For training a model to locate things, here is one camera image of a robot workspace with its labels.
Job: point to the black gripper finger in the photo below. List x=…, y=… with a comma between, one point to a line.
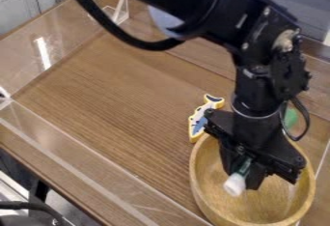
x=231, y=158
x=258, y=173

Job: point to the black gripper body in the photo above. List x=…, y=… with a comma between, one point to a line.
x=260, y=137

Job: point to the green white marker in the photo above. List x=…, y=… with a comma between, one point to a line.
x=235, y=184

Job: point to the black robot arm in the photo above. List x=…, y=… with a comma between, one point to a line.
x=260, y=34

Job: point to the brown wooden bowl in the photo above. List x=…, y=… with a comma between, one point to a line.
x=278, y=204

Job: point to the yellow blue fish toy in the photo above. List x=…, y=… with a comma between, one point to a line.
x=196, y=120

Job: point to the clear acrylic front wall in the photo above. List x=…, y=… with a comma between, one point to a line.
x=95, y=183

